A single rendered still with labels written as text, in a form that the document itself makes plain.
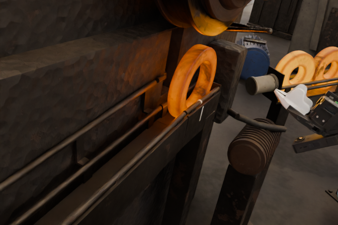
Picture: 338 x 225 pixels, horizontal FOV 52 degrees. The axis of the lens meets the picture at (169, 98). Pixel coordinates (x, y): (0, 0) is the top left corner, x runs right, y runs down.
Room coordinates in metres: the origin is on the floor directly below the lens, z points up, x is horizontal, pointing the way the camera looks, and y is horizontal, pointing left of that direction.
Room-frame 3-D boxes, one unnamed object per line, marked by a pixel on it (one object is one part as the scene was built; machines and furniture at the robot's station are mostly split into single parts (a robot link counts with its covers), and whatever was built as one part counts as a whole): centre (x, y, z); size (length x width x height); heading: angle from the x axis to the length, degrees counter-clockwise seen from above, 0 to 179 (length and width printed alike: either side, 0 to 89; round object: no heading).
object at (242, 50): (0.97, -0.14, 0.68); 0.11 x 0.08 x 0.24; 65
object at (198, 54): (0.76, -0.05, 0.75); 0.18 x 0.03 x 0.18; 154
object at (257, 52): (2.97, -0.64, 0.17); 0.57 x 0.31 x 0.34; 175
